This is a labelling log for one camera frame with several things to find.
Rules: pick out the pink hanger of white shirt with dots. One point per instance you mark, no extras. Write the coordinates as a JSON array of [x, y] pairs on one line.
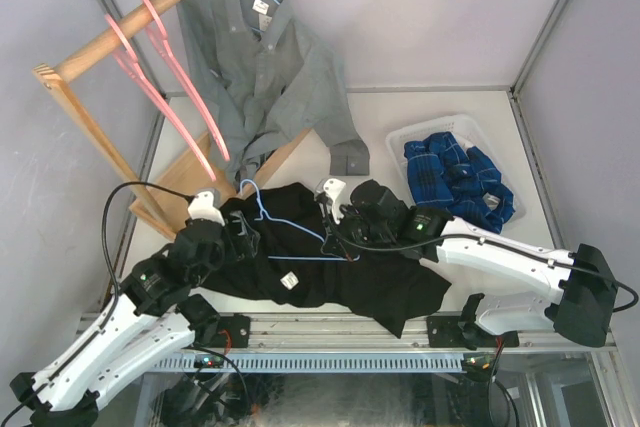
[[128, 61]]

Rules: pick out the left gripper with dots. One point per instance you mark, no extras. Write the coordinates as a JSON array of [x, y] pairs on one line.
[[245, 243]]

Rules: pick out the white plastic basket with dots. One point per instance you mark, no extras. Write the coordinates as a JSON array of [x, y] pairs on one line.
[[468, 134]]

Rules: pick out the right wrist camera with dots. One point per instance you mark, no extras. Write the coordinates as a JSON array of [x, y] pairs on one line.
[[332, 193]]

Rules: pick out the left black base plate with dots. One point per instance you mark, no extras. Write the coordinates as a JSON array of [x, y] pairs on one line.
[[233, 331]]

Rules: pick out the grey shirt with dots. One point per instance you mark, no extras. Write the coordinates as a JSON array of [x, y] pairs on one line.
[[265, 77]]

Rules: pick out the pink hanger of plaid shirt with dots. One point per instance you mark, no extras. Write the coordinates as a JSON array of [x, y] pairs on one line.
[[158, 36]]

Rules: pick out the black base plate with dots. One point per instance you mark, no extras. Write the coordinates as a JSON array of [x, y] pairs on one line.
[[448, 331], [233, 331]]

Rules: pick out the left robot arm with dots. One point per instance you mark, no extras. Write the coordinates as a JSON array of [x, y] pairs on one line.
[[154, 313]]

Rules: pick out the slotted grey cable duct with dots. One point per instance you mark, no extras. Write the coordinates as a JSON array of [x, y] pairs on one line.
[[293, 363]]

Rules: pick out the blue plaid shirt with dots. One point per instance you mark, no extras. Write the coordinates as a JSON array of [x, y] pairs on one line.
[[464, 182]]

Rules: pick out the aluminium mounting rail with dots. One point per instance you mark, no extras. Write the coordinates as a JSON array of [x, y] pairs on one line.
[[290, 332]]

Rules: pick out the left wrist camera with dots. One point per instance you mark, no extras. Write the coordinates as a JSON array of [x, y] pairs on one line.
[[204, 206]]

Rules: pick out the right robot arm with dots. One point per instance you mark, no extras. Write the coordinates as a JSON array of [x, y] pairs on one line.
[[572, 293]]

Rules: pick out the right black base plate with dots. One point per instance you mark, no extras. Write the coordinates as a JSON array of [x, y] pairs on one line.
[[448, 331]]

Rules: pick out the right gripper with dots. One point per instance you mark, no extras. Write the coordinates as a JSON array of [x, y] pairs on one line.
[[339, 232]]

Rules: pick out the black shirt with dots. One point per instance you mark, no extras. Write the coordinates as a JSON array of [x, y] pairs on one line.
[[389, 288]]

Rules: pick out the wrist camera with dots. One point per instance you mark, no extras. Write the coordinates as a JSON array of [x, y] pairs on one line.
[[332, 193], [204, 206]]

